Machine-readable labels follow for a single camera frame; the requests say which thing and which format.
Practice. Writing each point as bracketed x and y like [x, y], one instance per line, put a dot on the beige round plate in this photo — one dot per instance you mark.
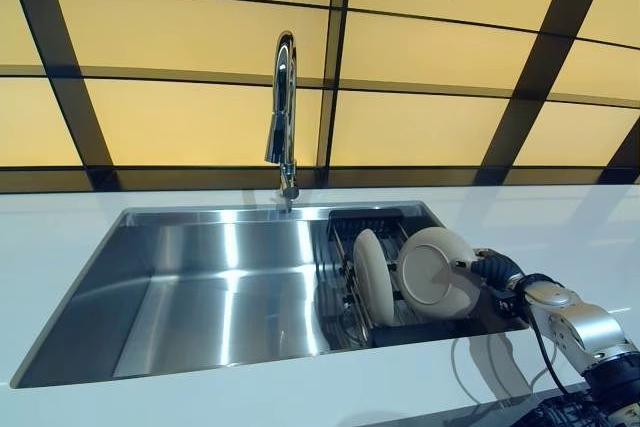
[430, 272]
[375, 277]

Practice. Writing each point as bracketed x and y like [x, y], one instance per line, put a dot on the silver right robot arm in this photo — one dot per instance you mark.
[590, 332]

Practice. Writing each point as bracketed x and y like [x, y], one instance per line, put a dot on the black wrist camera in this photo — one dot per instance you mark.
[507, 303]

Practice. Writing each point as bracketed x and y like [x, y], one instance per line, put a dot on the stainless steel sink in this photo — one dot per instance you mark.
[200, 287]

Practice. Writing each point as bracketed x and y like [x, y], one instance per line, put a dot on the black dish drying rack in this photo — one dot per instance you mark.
[345, 247]

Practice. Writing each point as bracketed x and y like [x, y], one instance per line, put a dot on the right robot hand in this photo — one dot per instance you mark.
[497, 269]

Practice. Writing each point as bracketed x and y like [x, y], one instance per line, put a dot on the chrome pull-down faucet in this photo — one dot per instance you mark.
[286, 97]

